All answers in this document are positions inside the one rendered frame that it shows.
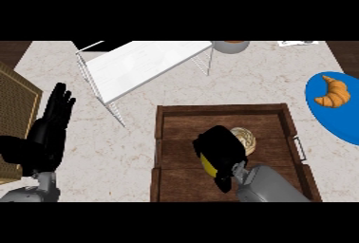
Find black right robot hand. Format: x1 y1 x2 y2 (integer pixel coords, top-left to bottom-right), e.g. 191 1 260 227
192 124 250 195

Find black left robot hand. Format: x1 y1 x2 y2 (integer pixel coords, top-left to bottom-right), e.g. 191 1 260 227
0 82 77 178

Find yellow lemon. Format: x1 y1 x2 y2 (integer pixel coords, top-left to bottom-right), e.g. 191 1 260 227
200 154 219 178

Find brown wooden tray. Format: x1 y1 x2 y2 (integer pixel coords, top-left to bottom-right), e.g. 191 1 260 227
149 103 324 203

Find beige round bread roll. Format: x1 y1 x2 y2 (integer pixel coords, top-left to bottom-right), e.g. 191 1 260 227
229 126 259 157

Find woven wicker placemat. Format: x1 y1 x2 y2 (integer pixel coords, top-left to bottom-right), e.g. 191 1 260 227
0 61 45 186

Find blue plate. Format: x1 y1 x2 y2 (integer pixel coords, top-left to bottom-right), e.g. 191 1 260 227
305 71 359 147

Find golden croissant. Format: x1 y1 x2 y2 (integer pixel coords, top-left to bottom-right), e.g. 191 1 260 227
313 74 352 109

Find grey bowl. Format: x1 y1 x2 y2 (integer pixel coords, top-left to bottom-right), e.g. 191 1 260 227
211 40 251 55

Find white printed paper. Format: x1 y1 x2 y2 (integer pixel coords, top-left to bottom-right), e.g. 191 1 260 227
276 40 321 47

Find white wire tiered shelf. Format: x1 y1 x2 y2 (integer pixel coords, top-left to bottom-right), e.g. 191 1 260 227
74 40 216 129

